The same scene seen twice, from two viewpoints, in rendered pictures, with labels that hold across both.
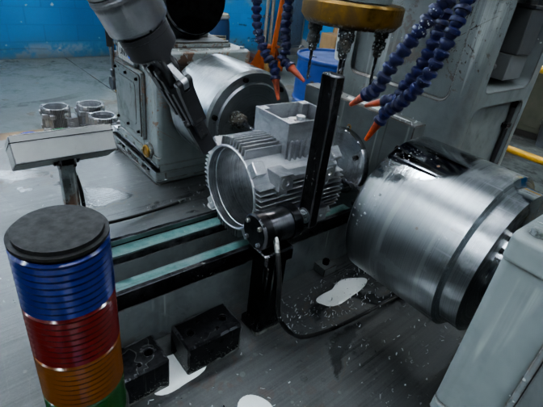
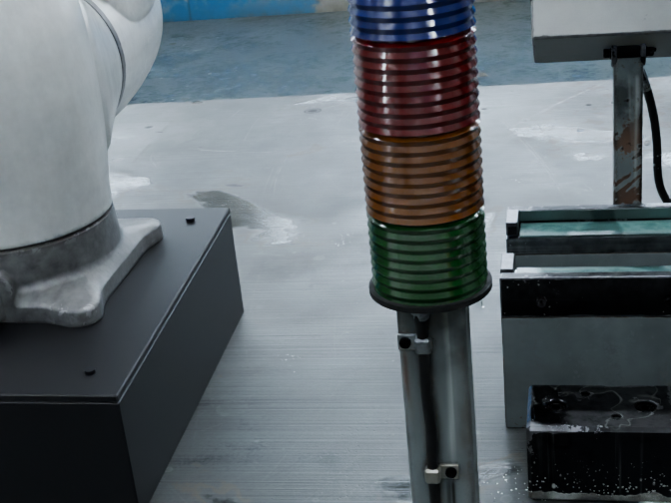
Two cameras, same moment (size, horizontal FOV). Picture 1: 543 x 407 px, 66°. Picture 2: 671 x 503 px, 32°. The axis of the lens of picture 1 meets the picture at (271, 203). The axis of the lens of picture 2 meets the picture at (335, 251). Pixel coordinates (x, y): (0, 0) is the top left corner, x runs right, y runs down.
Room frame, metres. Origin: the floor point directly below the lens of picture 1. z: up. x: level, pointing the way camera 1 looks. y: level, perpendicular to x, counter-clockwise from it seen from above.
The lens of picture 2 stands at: (-0.14, -0.28, 1.29)
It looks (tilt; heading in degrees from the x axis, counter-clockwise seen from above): 23 degrees down; 55
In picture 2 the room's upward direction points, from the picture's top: 6 degrees counter-clockwise
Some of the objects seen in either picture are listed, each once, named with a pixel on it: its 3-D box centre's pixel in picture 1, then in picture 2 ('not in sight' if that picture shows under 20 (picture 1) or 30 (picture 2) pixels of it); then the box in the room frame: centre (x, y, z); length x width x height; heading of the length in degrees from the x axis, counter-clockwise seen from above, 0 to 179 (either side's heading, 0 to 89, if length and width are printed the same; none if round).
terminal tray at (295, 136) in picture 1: (295, 129); not in sight; (0.76, -0.03, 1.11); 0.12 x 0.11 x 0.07; 131
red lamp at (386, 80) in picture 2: (73, 313); (415, 75); (0.21, 0.13, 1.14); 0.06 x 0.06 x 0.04
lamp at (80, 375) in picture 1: (80, 355); (421, 163); (0.21, 0.13, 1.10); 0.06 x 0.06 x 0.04
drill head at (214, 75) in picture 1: (219, 105); not in sight; (1.06, 0.17, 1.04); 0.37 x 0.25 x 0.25; 42
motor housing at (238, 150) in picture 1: (272, 178); not in sight; (0.73, 0.00, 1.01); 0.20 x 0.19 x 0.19; 131
